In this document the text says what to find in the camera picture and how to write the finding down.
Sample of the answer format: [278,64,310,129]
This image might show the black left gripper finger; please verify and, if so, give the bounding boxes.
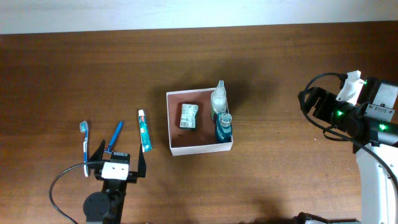
[88,139,106,166]
[137,145,147,178]

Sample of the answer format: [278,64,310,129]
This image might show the green white soap packet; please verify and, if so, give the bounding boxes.
[180,103,199,129]

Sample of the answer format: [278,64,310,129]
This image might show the teal mouthwash bottle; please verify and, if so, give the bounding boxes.
[215,113,233,143]

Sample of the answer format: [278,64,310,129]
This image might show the clear soap pump bottle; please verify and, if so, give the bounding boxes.
[210,80,227,122]

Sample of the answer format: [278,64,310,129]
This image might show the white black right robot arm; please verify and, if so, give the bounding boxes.
[298,71,397,223]

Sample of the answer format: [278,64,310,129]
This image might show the green Colgate toothpaste tube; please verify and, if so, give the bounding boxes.
[138,110,152,152]

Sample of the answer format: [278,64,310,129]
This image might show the blue white toothbrush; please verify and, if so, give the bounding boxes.
[79,121,90,177]

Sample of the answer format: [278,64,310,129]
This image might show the pink cardboard box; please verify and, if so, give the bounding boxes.
[166,88,233,156]

